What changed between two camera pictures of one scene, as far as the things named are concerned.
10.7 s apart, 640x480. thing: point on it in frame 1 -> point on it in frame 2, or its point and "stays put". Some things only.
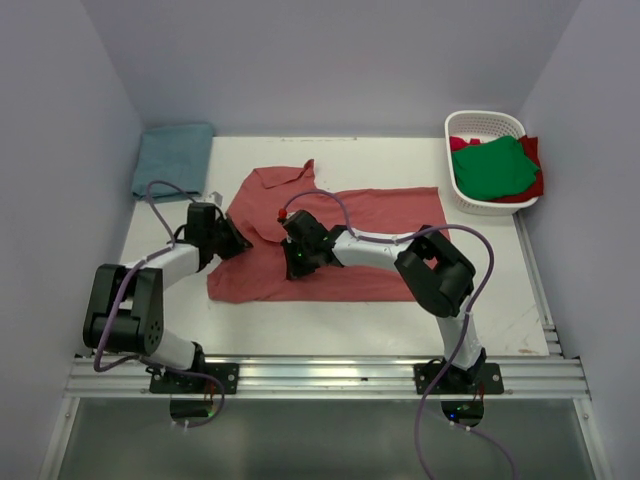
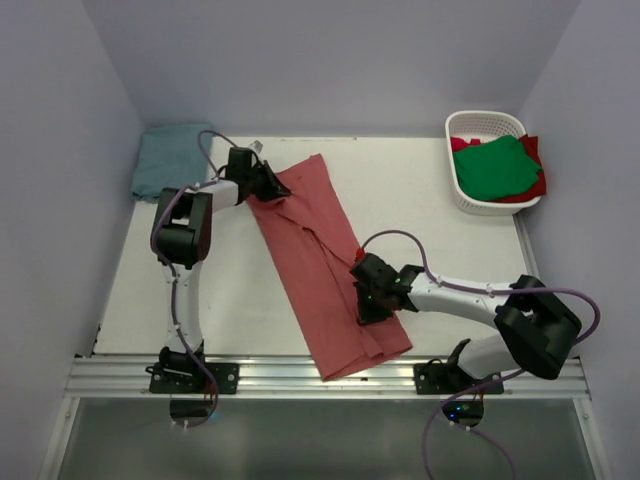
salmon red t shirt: (259, 203) -> (309, 253)
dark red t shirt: (531, 146) stays put
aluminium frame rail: (559, 377) stays put
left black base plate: (166, 382) stays put
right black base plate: (478, 379) stays put
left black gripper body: (224, 238) -> (261, 183)
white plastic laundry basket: (482, 125) stays put
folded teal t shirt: (182, 155) stays put
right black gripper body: (299, 261) -> (370, 308)
